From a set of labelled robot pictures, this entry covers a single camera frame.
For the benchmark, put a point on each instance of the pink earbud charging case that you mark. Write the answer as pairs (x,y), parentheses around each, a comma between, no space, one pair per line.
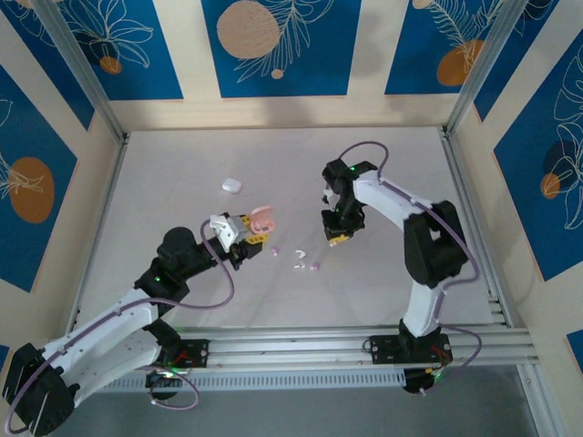
(263,217)

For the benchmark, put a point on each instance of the white earbud charging case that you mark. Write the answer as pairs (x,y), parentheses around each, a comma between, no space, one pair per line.
(231,186)

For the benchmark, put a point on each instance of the white stem earbud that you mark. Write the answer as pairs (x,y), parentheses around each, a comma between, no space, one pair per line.
(300,252)
(298,266)

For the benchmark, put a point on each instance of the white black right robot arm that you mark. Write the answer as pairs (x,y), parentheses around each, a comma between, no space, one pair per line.
(432,246)

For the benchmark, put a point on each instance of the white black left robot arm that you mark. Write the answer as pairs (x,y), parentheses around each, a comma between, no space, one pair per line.
(105,328)

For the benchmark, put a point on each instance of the black controller box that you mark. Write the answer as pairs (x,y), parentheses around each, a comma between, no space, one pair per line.
(419,380)
(161,384)

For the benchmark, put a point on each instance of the aluminium side rail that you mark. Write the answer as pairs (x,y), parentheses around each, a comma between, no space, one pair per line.
(460,182)
(102,218)

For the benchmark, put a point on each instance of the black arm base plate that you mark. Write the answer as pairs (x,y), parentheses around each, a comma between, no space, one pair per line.
(385,350)
(193,354)

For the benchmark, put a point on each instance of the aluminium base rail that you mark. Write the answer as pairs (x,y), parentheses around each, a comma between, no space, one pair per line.
(291,346)

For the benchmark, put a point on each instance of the aluminium corner post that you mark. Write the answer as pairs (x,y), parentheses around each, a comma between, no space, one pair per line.
(86,77)
(483,68)

